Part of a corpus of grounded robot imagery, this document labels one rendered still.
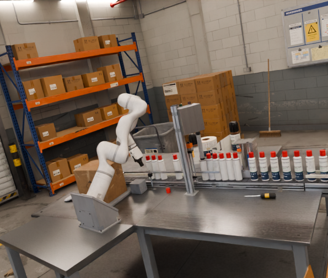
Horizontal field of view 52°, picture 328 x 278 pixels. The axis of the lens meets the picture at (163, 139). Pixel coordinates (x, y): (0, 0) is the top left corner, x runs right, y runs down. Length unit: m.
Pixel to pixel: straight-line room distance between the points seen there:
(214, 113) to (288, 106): 1.65
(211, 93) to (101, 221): 4.13
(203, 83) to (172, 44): 2.40
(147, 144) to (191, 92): 1.58
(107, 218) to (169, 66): 6.40
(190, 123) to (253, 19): 4.93
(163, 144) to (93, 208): 2.90
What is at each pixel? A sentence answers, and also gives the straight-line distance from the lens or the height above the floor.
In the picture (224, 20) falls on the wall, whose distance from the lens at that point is 7.40.
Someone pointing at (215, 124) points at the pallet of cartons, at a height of 0.54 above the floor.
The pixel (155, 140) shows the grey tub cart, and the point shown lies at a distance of 4.99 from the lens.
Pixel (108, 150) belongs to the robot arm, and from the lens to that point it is 2.39.
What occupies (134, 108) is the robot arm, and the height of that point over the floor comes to 1.52.
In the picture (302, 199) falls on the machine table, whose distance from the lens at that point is 2.27.
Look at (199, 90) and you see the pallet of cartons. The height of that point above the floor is 1.17.
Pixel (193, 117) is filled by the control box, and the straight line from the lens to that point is 2.37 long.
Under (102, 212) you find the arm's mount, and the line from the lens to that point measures 2.26.
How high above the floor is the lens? 1.81
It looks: 13 degrees down
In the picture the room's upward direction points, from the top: 12 degrees counter-clockwise
